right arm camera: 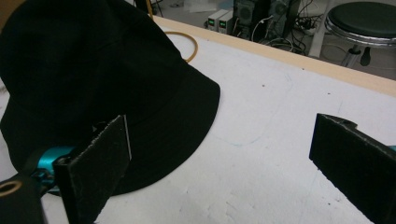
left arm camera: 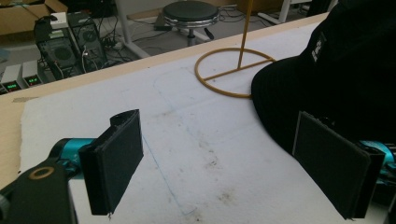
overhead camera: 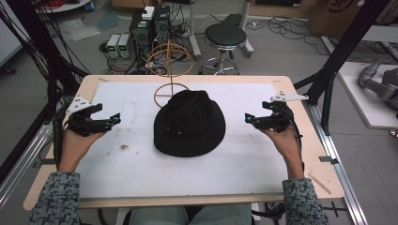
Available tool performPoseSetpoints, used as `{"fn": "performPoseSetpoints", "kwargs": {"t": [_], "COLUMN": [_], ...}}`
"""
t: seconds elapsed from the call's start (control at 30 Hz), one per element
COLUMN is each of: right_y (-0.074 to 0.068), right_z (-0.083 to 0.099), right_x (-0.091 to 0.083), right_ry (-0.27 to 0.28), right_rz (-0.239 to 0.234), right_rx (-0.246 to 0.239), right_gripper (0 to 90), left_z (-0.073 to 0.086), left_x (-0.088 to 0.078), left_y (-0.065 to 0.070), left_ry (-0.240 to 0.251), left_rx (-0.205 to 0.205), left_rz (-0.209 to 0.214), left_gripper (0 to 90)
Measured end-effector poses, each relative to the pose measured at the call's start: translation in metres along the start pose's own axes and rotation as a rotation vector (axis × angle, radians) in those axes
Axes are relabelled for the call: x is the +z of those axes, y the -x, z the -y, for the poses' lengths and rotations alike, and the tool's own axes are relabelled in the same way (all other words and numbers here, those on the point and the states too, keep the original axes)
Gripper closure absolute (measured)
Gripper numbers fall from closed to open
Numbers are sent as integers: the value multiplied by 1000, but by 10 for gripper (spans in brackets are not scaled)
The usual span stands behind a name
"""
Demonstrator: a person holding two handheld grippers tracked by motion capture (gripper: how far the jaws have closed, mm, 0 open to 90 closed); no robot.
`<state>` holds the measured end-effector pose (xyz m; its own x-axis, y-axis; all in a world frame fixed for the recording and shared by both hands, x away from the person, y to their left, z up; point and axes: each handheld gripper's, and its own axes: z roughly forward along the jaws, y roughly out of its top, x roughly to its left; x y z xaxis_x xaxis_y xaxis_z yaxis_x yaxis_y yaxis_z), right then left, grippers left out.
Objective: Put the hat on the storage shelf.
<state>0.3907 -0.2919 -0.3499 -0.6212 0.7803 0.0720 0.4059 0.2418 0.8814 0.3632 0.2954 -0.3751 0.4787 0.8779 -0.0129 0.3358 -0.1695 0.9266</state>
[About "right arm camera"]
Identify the round black stool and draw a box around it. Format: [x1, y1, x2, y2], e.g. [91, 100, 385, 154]
[324, 1, 396, 68]

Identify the white power supply unit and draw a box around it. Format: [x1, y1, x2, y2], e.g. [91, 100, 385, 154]
[206, 8, 230, 32]
[218, 10, 235, 35]

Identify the black bucket hat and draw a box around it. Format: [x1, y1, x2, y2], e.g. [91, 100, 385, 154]
[0, 0, 221, 197]

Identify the black computer tower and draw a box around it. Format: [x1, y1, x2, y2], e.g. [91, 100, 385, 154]
[233, 0, 273, 40]

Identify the tangle of cables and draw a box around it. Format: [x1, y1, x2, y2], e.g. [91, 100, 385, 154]
[250, 0, 328, 56]

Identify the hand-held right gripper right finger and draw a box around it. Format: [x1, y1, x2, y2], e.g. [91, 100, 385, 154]
[308, 112, 396, 224]

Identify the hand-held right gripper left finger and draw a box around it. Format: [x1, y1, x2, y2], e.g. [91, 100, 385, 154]
[51, 114, 133, 224]

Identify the tan cable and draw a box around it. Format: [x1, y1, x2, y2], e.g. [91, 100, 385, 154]
[145, 0, 199, 63]

